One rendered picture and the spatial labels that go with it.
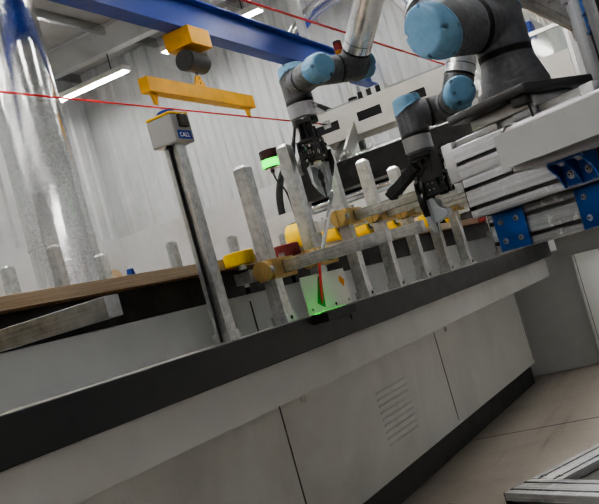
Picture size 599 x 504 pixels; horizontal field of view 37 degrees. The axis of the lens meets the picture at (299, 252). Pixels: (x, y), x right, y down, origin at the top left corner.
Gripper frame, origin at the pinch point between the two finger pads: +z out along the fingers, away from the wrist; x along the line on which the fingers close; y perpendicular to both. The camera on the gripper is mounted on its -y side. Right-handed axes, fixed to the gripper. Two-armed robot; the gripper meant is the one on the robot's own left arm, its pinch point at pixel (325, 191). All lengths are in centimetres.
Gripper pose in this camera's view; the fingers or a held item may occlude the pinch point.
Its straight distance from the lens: 239.6
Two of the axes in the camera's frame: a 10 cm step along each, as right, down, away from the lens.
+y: -1.5, -0.1, -9.9
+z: 2.7, 9.6, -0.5
